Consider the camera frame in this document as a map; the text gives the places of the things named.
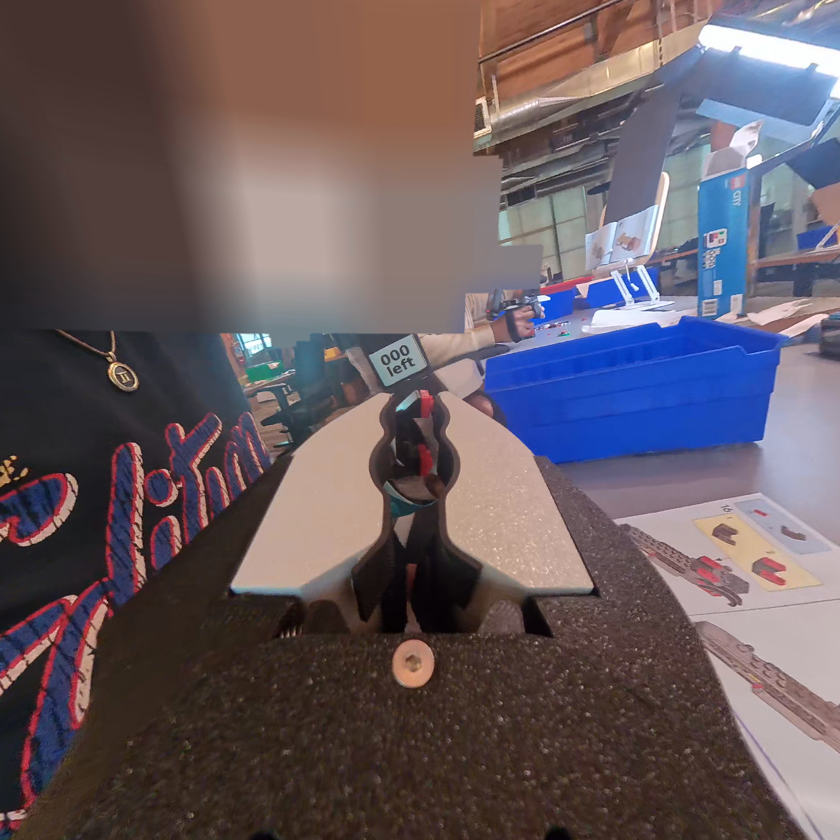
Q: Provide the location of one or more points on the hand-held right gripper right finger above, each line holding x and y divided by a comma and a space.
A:
512, 512

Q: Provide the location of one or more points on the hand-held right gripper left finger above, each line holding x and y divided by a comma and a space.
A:
321, 512

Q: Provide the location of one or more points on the small red toy brick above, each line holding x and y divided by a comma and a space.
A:
426, 403

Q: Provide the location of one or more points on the grey black toy brick model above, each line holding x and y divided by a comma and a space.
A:
423, 459

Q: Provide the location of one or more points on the brick instruction booklet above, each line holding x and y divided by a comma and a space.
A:
754, 604

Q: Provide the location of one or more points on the another person's forearm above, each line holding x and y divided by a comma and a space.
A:
459, 341

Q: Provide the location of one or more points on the black office chair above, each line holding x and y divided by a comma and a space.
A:
295, 413

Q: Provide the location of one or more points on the blue plastic storage bin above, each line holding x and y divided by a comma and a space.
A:
623, 407
558, 302

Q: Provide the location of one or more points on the white paper sheet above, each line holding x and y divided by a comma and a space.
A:
630, 318

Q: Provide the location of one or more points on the instruction booklet on stand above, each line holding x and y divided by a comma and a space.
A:
623, 239

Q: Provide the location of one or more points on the white booklet stand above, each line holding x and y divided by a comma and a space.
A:
646, 289

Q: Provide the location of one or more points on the person's printed black shirt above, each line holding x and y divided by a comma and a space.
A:
65, 407

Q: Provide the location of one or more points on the wood-framed black board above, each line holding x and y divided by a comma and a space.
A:
640, 151

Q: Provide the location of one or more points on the blue toy brick set box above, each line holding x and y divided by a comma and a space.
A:
722, 249

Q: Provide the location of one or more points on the blue black case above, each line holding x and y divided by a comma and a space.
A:
830, 334

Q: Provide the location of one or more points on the ceiling light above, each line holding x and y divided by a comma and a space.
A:
768, 49

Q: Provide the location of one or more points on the metal air duct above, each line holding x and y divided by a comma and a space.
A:
564, 98

